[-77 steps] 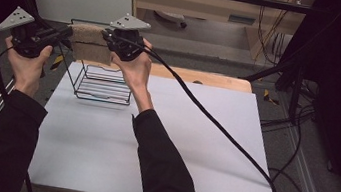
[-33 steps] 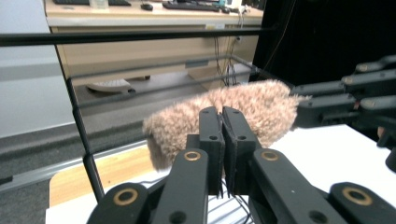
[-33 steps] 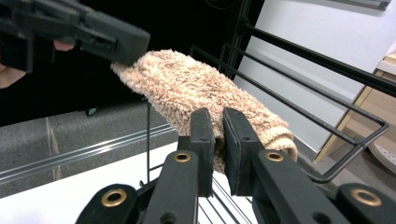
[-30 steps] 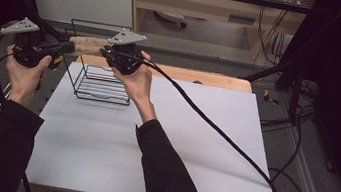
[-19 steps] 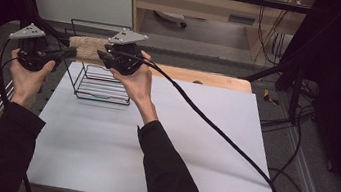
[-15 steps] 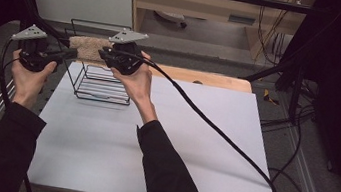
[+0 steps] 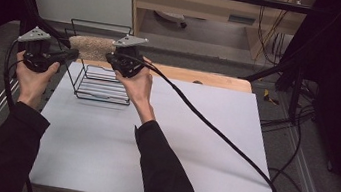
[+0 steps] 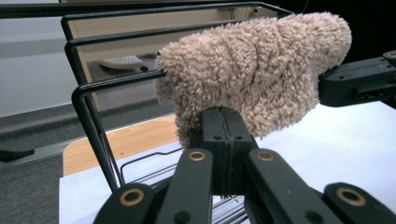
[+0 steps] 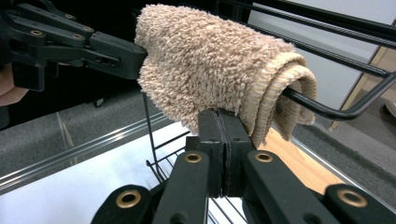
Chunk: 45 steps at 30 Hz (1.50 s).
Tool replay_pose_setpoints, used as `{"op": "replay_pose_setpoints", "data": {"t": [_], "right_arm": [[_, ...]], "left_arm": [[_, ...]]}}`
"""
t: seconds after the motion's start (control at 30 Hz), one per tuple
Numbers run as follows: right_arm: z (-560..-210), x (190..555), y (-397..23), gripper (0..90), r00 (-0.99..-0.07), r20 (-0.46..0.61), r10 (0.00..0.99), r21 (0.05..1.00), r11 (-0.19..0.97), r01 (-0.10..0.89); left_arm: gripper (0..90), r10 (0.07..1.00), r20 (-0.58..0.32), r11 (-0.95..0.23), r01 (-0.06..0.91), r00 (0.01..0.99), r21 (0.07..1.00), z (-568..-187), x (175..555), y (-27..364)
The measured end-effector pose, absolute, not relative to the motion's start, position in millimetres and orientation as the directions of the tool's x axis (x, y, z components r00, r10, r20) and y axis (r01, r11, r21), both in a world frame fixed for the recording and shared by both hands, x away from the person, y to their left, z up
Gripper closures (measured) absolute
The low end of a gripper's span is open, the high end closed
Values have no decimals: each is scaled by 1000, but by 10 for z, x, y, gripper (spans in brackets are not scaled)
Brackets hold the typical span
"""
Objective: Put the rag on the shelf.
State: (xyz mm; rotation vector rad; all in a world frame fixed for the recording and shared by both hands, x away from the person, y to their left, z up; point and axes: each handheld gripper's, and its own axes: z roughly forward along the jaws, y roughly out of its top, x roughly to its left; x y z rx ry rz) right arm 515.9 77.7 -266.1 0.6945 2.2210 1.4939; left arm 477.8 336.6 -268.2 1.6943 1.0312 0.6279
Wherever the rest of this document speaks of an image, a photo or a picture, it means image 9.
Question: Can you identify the black wire rack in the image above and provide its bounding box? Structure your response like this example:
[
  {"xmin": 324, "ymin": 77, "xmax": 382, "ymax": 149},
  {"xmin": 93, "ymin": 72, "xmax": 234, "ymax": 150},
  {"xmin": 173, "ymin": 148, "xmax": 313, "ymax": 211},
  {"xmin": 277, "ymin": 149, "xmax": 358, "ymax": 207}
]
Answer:
[{"xmin": 141, "ymin": 0, "xmax": 396, "ymax": 224}]

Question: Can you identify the beige towel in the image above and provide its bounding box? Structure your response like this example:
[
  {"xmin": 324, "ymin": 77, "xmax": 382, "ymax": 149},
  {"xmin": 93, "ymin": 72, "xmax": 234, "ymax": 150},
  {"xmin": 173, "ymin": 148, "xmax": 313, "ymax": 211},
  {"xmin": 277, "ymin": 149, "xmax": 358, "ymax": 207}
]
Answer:
[{"xmin": 134, "ymin": 3, "xmax": 318, "ymax": 149}]

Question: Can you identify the white cabinet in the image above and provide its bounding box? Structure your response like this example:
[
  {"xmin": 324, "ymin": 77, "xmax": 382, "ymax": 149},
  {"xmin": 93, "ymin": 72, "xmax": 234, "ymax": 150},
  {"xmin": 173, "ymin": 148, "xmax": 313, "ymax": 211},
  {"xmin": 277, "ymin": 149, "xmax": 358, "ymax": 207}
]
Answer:
[{"xmin": 247, "ymin": 0, "xmax": 396, "ymax": 110}]

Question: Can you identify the aluminium floor rail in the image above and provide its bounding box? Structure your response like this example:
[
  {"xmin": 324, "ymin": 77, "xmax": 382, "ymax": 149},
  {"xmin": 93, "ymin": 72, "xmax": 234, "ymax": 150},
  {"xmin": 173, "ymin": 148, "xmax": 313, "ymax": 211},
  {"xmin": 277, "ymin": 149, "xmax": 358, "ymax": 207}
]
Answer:
[{"xmin": 0, "ymin": 111, "xmax": 177, "ymax": 195}]

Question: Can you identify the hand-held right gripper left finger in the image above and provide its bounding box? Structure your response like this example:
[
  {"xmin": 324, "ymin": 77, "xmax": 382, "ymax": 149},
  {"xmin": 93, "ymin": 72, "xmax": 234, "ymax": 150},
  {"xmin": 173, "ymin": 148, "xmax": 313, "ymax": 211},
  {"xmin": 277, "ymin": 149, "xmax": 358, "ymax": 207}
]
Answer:
[{"xmin": 185, "ymin": 108, "xmax": 226, "ymax": 199}]

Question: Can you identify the light wooden table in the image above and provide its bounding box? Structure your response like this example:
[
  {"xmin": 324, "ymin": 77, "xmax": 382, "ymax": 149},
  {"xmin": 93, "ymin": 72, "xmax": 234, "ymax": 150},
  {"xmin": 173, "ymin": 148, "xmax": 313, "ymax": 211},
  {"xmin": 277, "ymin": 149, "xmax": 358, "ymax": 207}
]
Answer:
[{"xmin": 257, "ymin": 126, "xmax": 344, "ymax": 195}]

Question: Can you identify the light wooden desk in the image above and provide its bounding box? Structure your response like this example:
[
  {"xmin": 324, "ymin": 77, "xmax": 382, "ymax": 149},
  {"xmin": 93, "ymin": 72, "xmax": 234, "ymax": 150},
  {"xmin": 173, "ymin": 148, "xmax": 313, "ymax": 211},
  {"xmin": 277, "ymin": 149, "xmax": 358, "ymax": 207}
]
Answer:
[{"xmin": 329, "ymin": 46, "xmax": 396, "ymax": 131}]

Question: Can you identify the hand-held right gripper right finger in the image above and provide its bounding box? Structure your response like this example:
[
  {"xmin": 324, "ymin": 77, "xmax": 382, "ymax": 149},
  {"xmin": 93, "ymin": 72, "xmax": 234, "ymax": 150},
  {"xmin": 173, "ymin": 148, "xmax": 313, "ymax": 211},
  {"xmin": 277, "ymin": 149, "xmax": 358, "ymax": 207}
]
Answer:
[{"xmin": 217, "ymin": 107, "xmax": 257, "ymax": 198}]

